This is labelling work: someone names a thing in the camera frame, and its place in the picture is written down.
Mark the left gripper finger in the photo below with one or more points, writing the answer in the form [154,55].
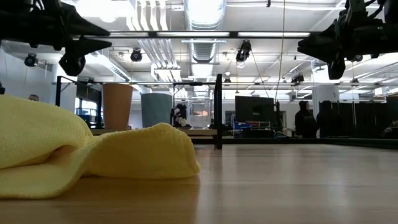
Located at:
[84,28]
[84,46]

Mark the orange cup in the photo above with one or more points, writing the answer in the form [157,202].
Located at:
[117,105]

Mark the yellow cloth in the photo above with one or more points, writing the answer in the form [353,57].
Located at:
[140,149]

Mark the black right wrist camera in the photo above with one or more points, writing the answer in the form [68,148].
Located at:
[354,11]

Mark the blue mug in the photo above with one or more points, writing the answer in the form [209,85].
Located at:
[156,109]

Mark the silver ventilation duct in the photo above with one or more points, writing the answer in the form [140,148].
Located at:
[203,18]

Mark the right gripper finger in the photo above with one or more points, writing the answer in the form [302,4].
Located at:
[323,37]
[323,53]

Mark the black ceiling spotlight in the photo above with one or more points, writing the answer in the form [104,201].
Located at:
[298,79]
[136,55]
[30,60]
[243,51]

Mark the black monitor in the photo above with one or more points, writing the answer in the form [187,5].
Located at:
[255,112]

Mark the clear plastic cup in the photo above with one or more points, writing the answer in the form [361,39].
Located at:
[202,119]

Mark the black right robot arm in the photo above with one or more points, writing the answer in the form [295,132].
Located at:
[390,34]

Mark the person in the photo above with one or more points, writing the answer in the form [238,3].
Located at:
[180,113]
[306,121]
[33,98]

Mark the black room divider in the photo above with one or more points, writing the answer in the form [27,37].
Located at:
[363,119]

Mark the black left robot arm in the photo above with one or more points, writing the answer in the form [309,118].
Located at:
[14,28]

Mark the black aluminium frame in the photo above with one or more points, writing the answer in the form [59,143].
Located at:
[311,142]

